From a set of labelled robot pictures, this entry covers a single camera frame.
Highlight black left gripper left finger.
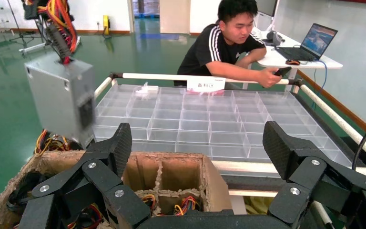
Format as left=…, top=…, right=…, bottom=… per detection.
left=18, top=122, right=152, bottom=229

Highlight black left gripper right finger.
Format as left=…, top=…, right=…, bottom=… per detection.
left=262, top=120, right=366, bottom=229

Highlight grey power supply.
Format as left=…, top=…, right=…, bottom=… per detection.
left=141, top=193, right=158, bottom=216
left=67, top=204, right=104, bottom=229
left=22, top=0, right=97, bottom=149
left=173, top=196, right=199, bottom=217

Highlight black smartphone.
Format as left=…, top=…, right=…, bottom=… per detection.
left=274, top=66, right=293, bottom=77

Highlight man's left forearm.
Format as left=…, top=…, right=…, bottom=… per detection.
left=235, top=47, right=267, bottom=69

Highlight man's right forearm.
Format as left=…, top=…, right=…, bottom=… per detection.
left=205, top=61, right=267, bottom=83

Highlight man's right hand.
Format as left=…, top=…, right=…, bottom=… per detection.
left=258, top=67, right=286, bottom=88

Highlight yellow crumpled bag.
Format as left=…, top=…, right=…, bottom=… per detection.
left=244, top=196, right=277, bottom=216

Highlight brown cardboard divider box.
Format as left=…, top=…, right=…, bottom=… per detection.
left=0, top=150, right=233, bottom=229

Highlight clear plastic compartment tray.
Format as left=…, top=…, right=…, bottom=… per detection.
left=93, top=83, right=354, bottom=168

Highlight white desk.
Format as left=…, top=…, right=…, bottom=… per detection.
left=254, top=27, right=344, bottom=91

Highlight red sign holder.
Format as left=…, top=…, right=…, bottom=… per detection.
left=189, top=90, right=224, bottom=96

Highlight black open laptop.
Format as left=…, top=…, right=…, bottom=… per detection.
left=276, top=23, right=339, bottom=62

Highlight white printed label sign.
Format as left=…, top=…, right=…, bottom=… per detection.
left=186, top=76, right=226, bottom=93

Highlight grey black headset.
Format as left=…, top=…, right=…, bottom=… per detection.
left=266, top=30, right=285, bottom=47

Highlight white wheeled stand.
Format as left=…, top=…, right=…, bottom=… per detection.
left=19, top=31, right=82, bottom=54

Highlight man in black shirt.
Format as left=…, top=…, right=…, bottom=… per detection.
left=173, top=0, right=293, bottom=89

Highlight black tripod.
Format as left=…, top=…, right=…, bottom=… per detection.
left=6, top=0, right=35, bottom=48

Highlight blue pallet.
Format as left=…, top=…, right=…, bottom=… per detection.
left=132, top=12, right=160, bottom=19

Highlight beige door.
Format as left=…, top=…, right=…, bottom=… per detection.
left=159, top=0, right=191, bottom=34

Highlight white frame bar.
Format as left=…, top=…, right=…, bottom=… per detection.
left=228, top=189, right=280, bottom=198

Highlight white frame leg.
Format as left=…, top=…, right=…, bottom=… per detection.
left=229, top=196, right=247, bottom=216

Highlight black cable bundle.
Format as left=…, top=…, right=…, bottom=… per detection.
left=6, top=170, right=52, bottom=213

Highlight blue cable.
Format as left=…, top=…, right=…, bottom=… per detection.
left=311, top=60, right=328, bottom=110

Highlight yellow wall device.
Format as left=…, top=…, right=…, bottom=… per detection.
left=102, top=15, right=112, bottom=36

